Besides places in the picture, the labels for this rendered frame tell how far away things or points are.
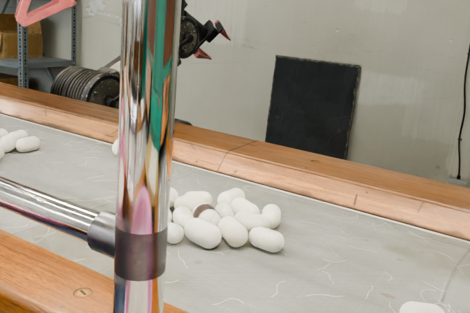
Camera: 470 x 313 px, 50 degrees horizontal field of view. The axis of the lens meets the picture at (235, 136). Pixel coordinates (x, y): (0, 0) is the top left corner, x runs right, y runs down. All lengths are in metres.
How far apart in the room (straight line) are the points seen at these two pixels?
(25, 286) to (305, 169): 0.38
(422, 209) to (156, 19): 0.44
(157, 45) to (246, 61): 2.55
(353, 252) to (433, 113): 2.06
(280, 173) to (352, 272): 0.21
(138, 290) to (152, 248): 0.02
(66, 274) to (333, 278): 0.21
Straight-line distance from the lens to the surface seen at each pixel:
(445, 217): 0.58
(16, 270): 0.37
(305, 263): 0.45
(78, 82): 1.12
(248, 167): 0.64
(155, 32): 0.20
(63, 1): 0.74
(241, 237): 0.45
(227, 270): 0.42
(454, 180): 2.53
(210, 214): 0.47
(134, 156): 0.20
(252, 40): 2.72
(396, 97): 2.53
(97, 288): 0.35
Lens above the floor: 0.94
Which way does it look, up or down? 14 degrees down
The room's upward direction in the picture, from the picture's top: 5 degrees clockwise
